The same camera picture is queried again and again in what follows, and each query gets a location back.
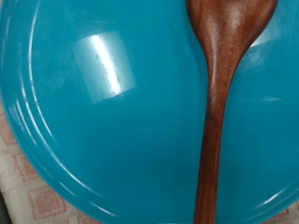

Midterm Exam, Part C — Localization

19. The brown wooden spoon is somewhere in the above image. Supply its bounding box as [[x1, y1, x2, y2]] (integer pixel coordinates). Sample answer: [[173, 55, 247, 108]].
[[185, 0, 279, 224]]

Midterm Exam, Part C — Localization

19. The blue plastic plate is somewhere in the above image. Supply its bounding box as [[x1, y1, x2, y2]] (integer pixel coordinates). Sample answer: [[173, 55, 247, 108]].
[[0, 0, 299, 224]]

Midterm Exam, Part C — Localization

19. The pink checked dish towel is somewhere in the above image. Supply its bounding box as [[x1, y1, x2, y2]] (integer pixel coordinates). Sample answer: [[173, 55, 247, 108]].
[[0, 92, 106, 224]]

